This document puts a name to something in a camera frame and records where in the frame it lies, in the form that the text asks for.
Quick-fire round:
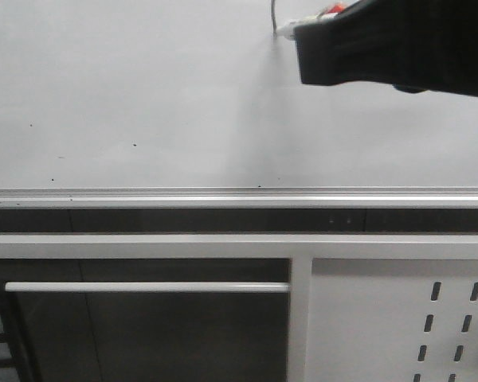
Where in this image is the white horizontal rod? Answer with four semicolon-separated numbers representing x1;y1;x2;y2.
5;282;290;293

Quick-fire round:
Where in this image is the white metal frame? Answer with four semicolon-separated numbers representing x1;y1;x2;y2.
0;234;478;381

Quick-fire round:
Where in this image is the white whiteboard marker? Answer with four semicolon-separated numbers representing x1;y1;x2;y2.
275;12;339;41

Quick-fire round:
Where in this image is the white whiteboard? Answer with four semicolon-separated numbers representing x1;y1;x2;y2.
0;1;478;189

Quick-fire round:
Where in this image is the white perforated metal panel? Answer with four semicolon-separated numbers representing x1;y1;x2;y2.
306;259;478;381

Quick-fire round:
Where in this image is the black striped rack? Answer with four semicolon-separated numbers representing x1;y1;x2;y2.
0;282;35;381

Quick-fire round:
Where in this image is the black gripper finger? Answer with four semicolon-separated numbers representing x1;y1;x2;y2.
295;1;478;97

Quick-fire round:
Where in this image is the red round magnet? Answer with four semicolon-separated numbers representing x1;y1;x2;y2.
320;2;347;17

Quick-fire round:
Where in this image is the aluminium whiteboard tray rail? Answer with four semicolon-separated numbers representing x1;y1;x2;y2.
0;186;478;209

